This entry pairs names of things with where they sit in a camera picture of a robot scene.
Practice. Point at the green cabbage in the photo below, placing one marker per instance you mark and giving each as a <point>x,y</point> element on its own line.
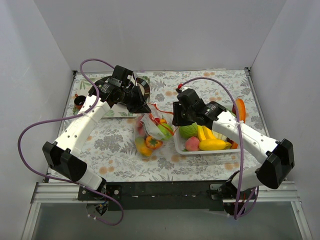
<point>188,131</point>

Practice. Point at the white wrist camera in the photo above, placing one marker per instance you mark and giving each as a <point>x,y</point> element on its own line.
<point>180,88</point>
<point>132,82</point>

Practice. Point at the yellow mango in basket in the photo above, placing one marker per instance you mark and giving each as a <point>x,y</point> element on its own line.
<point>214,145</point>

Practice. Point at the white plastic basket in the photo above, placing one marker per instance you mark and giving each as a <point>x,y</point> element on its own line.
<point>180,147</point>

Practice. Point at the orange papaya slice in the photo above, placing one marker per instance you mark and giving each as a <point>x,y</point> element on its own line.
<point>240,104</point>

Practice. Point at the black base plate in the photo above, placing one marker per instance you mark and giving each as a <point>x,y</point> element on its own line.
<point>171,195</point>

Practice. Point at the green apple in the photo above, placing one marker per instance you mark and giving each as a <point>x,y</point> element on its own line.
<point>166,130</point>

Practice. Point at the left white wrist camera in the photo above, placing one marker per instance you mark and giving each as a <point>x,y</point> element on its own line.
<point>132,82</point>

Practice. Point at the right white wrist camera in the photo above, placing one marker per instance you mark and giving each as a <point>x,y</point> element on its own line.
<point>180,88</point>

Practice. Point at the green lettuce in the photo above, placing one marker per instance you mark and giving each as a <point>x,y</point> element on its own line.
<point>219,136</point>

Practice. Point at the small brown clay cup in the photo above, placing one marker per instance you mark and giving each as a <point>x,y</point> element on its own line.
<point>79,101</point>

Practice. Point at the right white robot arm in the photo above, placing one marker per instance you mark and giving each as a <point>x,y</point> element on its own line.
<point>275,158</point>

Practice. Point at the floral tablecloth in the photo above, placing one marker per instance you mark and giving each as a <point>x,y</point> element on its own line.
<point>111,152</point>

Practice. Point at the aluminium frame rail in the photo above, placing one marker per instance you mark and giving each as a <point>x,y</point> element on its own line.
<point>68,193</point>

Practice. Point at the pink peach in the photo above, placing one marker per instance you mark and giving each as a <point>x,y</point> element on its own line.
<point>192,144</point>

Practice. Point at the floral serving tray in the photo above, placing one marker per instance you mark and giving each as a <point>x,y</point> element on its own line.
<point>82,86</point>

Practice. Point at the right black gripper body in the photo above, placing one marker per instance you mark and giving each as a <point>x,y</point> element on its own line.
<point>180,115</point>

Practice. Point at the yellow green mango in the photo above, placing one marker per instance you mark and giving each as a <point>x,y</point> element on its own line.
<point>142,147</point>

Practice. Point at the striped rim ceramic plate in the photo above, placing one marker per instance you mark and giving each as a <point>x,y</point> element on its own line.
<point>144,86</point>

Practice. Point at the clear zip bag orange zipper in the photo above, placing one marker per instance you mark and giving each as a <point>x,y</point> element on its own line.
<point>156,112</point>

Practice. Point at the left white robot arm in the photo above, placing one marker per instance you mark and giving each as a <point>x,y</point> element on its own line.
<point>63,154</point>

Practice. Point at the red lychee bunch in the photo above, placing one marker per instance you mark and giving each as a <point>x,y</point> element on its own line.
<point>145,126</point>

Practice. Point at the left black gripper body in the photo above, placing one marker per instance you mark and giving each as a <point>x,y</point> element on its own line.
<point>137,99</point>

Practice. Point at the orange red pepper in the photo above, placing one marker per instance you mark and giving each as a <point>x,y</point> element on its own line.
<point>153,143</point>

